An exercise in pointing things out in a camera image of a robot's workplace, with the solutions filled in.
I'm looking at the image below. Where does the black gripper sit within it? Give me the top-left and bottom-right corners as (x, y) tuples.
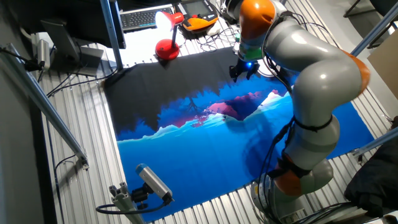
(229, 57), (261, 83)

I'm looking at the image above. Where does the red desk lamp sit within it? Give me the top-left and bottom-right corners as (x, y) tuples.
(154, 11), (185, 61)

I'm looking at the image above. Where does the grey orange teach pendant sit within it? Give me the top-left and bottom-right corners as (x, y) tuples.
(174, 0), (220, 34)

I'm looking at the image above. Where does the grey black round reel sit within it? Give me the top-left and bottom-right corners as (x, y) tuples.
(224, 0), (241, 20)

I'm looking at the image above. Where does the blue landscape print mat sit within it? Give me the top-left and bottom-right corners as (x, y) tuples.
(103, 46), (376, 222)

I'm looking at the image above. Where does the black computer keyboard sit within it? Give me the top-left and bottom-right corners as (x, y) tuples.
(119, 4), (175, 33)

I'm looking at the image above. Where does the brown cardboard panel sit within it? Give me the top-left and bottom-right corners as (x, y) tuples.
(366, 29), (398, 100)

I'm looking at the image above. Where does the black fabric bag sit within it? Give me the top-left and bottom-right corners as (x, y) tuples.
(343, 116), (398, 218)

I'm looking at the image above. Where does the black computer monitor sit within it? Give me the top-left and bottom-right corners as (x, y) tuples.
(9, 0), (127, 50)

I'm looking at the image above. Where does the short aluminium profile stub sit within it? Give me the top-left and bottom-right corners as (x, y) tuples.
(108, 182), (146, 224)

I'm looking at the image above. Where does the grey monitor stand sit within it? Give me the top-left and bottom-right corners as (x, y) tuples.
(40, 19), (104, 77)

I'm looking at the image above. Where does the long diagonal aluminium beam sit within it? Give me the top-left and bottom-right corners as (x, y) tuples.
(0, 42), (90, 170)

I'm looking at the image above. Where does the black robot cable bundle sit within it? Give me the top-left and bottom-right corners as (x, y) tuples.
(256, 116), (296, 224)

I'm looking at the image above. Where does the aluminium frame beam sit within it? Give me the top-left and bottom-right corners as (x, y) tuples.
(351, 127), (398, 157)
(350, 1), (398, 57)

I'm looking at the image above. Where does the blue upright frame post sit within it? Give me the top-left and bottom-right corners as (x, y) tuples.
(99, 0), (124, 71)

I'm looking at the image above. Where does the silver camera with blue end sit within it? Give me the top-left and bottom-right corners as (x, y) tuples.
(135, 163), (174, 203)

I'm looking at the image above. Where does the black camera ball mount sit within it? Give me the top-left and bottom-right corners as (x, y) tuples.
(130, 183), (154, 210)

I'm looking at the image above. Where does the black looped camera cable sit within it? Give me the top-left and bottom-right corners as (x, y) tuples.
(95, 194), (175, 215)

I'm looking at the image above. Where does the silver camera on beam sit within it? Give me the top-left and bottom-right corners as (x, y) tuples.
(36, 39), (51, 72)

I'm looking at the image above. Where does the black cable with plug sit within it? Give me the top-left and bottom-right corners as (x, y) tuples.
(0, 47), (46, 72)

